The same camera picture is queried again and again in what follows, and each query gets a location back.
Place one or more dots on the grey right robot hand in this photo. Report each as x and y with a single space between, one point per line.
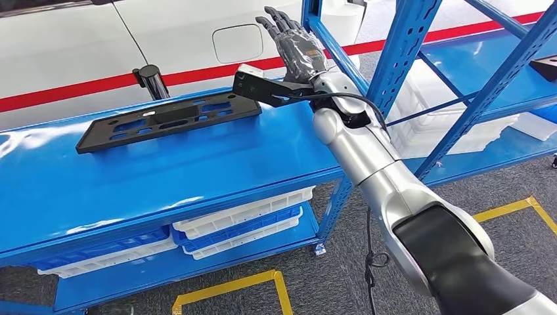
300 50

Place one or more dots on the black perforated plastic panel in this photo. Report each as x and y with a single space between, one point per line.
250 108

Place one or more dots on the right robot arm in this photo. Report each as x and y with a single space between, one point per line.
370 152

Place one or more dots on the blue metal shelf rack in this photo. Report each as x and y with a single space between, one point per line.
174 174
500 148

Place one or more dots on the black flat plastic part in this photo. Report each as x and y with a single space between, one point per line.
546 68

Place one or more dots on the white plastic crate stack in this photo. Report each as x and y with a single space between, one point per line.
435 130

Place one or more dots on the white car with red stripe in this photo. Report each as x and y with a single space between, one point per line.
65 43

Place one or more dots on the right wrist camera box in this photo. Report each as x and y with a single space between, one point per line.
254 89

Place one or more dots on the black glossy post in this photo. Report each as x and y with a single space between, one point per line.
152 82

